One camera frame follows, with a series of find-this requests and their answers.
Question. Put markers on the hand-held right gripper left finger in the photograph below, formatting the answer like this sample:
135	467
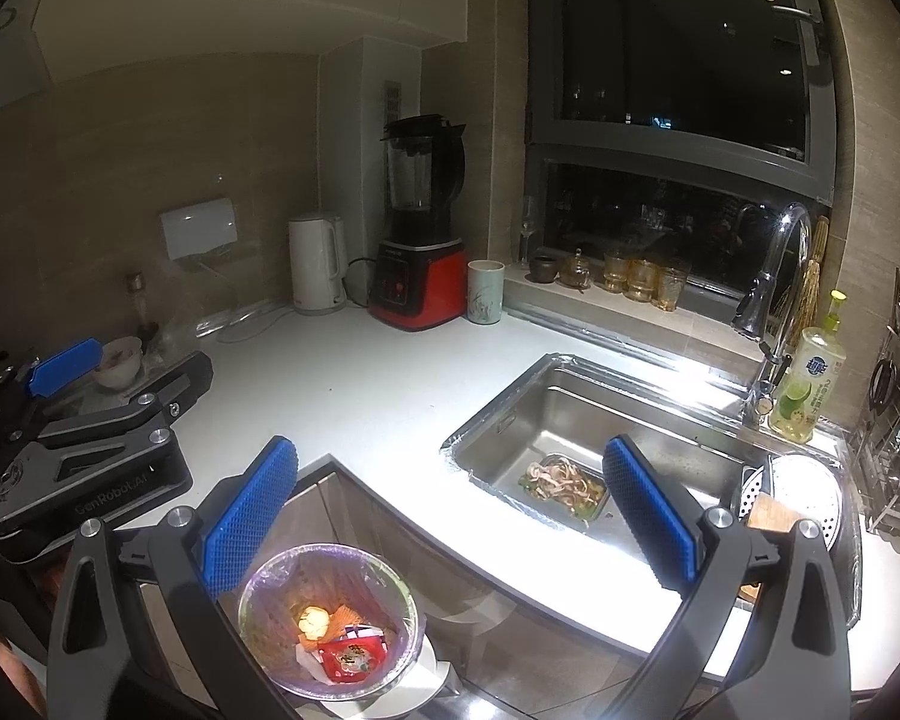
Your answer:
251	506

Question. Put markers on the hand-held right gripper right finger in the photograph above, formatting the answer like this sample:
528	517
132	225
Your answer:
649	514

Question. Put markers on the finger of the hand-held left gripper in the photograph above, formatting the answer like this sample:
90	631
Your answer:
60	369
180	382

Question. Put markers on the round bin with purple bag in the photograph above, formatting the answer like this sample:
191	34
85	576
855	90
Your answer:
285	585

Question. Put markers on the orange peel piece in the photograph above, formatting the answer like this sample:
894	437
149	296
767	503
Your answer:
313	621

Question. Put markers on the orange mesh net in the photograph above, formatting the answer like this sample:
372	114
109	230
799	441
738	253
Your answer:
343	615

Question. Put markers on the red snack packet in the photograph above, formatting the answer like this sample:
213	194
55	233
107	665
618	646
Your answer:
349	660

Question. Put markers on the person's left forearm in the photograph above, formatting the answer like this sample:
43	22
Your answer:
7	679

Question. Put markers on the white bowl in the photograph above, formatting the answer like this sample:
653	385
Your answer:
118	371

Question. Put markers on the glass bottle with metal cap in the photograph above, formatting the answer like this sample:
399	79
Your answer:
135	283

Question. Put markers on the wooden cutting board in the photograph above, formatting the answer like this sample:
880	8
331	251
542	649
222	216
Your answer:
772	514

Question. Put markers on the steel sink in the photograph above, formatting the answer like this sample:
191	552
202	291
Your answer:
555	420

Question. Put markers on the perforated steel steamer plate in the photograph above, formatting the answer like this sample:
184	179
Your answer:
802	487

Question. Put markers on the white electric kettle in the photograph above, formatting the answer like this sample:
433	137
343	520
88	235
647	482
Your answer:
315	270

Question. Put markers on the dish soap bottle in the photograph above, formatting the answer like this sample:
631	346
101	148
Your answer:
806	382

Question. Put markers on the amber glass cup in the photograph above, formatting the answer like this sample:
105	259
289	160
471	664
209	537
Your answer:
619	274
673	289
643	281

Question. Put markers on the chrome faucet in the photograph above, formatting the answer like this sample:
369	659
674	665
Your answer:
754	307

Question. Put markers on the metal dish rack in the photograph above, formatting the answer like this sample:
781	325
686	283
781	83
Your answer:
885	420

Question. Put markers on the black and red blender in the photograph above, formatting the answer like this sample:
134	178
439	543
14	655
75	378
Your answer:
420	292

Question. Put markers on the brown clay teapot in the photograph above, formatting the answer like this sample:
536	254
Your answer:
546	268

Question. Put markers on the bamboo pot brush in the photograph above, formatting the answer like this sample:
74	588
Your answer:
802	292
820	236

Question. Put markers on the white mug with plant print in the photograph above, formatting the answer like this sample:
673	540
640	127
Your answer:
485	296

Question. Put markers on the wine glass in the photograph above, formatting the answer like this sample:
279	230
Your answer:
528	221

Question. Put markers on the window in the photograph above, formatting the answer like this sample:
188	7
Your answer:
682	52

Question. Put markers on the white wall socket box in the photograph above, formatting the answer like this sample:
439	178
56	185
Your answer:
195	229

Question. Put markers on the white wall cabinet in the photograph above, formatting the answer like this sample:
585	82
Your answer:
232	22

